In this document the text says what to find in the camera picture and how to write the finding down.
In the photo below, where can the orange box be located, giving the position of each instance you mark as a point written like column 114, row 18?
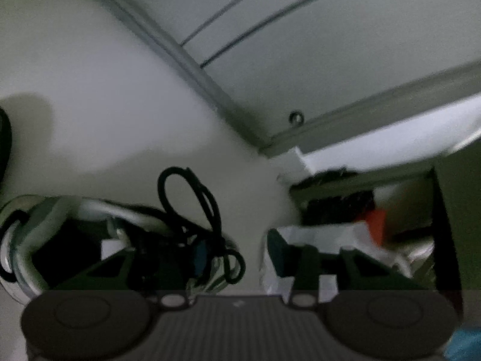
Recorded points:
column 375, row 225

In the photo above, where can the grey door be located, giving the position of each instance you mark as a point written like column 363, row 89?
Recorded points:
column 338, row 45

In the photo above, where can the black bag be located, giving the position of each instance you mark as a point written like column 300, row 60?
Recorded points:
column 338, row 203

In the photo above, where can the blue printed bed sheet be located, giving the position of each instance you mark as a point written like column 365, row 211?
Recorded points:
column 466, row 348

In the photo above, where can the dark green cabinet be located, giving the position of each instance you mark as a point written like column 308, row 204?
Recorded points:
column 466, row 214

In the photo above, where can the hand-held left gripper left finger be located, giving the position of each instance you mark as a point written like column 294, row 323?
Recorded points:
column 201, row 256

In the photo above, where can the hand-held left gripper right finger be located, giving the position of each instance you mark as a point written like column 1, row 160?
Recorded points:
column 279, row 252

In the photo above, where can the round metal door knob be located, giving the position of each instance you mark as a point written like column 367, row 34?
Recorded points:
column 296, row 117

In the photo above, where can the white plastic bag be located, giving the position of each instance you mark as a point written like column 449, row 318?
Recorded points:
column 330, row 235

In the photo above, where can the grey blue running sneaker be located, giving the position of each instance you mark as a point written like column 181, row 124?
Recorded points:
column 49, row 210

